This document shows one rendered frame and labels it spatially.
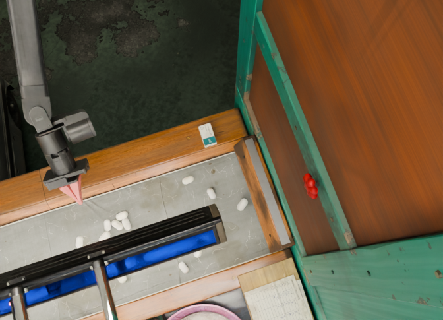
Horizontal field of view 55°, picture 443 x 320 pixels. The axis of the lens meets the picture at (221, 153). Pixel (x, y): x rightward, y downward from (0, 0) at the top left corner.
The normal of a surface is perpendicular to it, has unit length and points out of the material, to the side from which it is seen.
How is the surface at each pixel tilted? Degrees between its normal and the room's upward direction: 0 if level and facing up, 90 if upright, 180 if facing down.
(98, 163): 0
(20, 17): 39
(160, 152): 0
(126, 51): 0
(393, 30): 90
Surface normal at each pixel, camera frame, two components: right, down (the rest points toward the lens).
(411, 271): -0.95, 0.30
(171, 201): 0.00, -0.26
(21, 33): 0.35, 0.29
